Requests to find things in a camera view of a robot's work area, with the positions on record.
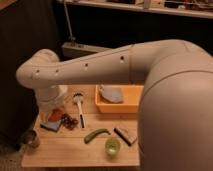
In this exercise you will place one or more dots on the green cucumber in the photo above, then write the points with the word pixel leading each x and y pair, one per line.
pixel 88 138

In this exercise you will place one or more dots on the yellow plastic bin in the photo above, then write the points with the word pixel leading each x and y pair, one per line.
pixel 131 97

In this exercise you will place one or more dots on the grey metal rail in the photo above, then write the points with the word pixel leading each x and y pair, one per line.
pixel 79 50

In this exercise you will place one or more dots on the wooden shelf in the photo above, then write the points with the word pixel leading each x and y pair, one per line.
pixel 139 8

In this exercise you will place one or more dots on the grey cloth in bin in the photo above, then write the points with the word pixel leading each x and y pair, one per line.
pixel 111 94

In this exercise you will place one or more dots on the blue sponge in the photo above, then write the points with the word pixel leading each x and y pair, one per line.
pixel 53 126

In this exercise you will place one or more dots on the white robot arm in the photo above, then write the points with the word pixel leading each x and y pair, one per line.
pixel 175 117

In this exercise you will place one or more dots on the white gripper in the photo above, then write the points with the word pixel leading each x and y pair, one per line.
pixel 46 108

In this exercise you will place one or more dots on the white paper cup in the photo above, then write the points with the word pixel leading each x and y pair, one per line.
pixel 63 90

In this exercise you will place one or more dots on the orange apple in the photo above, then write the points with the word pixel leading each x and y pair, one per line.
pixel 55 116

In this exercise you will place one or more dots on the green plastic cup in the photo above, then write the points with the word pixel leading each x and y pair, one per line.
pixel 112 147

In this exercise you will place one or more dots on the metal pole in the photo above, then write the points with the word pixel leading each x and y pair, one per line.
pixel 72 37

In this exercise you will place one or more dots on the brown grape bunch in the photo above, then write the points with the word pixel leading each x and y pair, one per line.
pixel 69 122

